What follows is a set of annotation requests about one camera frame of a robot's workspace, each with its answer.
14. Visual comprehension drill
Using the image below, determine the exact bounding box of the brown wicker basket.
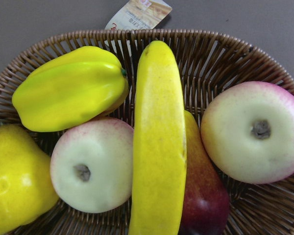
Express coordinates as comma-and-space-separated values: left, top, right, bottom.
0, 29, 294, 235

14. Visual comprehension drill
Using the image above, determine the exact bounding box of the paper basket tag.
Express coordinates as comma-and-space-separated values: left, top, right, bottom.
105, 0, 172, 30

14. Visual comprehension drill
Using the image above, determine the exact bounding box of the pink white apple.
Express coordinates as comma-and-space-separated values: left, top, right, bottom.
200, 81, 294, 184
50, 117, 133, 213

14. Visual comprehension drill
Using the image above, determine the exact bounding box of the yellow star fruit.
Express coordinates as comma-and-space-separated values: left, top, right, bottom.
12, 46, 128, 132

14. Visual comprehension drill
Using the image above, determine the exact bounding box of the red yellow apple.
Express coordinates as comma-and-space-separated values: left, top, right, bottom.
179, 111, 229, 235

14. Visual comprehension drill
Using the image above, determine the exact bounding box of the yellow pear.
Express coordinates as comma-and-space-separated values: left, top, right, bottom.
0, 124, 58, 235

